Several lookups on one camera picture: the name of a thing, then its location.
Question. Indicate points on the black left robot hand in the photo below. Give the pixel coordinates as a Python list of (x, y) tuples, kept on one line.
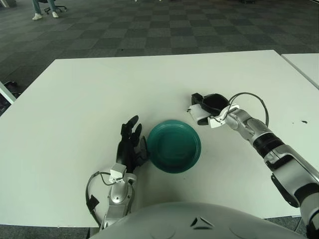
[(124, 152)]

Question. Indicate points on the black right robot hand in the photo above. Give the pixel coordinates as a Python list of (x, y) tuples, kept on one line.
[(215, 102)]

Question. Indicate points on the white charger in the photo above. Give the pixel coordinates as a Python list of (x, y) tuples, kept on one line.
[(198, 113)]

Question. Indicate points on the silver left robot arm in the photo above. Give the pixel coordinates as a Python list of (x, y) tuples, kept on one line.
[(119, 194)]

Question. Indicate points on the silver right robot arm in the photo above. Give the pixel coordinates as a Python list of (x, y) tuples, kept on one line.
[(264, 135)]

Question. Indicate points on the green plate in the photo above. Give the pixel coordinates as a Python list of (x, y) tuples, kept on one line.
[(174, 147)]

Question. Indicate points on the white neighbouring table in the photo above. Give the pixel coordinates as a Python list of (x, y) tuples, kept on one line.
[(304, 64)]

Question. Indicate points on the grey robot torso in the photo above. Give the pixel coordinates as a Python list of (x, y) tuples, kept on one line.
[(199, 224)]

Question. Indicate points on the dark clutter under side table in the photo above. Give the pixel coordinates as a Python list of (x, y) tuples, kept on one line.
[(11, 85)]

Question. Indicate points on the white side table edge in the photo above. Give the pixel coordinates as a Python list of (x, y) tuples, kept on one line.
[(6, 93)]

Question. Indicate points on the black office chair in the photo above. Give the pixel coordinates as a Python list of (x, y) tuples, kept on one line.
[(56, 8)]

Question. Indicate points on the person in jeans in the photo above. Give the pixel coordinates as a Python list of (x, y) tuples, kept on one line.
[(37, 10)]

